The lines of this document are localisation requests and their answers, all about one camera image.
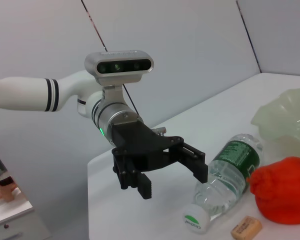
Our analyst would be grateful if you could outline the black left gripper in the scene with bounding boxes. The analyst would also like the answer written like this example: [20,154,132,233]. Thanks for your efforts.
[109,121,209,200]

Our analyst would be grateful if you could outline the green label water bottle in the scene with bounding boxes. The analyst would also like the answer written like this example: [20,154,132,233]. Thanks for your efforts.
[181,133,264,235]

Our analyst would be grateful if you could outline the red knitted orange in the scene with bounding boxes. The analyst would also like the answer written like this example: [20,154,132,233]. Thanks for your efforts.
[246,156,300,225]

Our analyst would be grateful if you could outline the tan eraser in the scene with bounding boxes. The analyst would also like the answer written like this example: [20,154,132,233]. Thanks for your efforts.
[230,216,263,240]

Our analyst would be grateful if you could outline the translucent wavy fruit plate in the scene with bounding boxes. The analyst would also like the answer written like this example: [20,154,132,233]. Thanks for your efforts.
[251,84,300,161]

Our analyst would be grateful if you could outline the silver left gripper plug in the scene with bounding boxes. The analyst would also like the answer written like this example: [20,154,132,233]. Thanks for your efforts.
[151,126,167,136]

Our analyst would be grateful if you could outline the white drawer cabinet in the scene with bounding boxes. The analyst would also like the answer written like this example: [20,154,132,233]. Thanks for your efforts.
[0,143,52,240]

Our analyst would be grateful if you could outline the brown wooden object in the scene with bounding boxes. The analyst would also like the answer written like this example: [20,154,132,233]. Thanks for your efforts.
[0,174,16,203]

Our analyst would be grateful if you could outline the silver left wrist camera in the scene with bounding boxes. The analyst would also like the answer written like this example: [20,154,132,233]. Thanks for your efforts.
[84,49,155,107]

